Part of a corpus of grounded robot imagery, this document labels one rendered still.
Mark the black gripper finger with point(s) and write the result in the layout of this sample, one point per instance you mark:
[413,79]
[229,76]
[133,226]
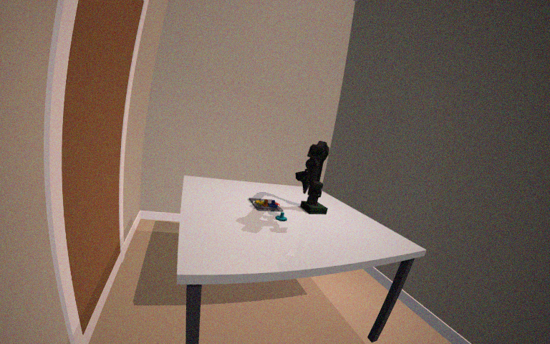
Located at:
[306,185]
[313,192]

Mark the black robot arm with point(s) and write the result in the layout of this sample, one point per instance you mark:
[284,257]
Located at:
[317,153]

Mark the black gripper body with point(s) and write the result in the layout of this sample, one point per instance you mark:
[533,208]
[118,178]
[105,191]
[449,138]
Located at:
[313,179]

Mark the teal gear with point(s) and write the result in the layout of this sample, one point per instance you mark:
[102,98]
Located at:
[281,217]

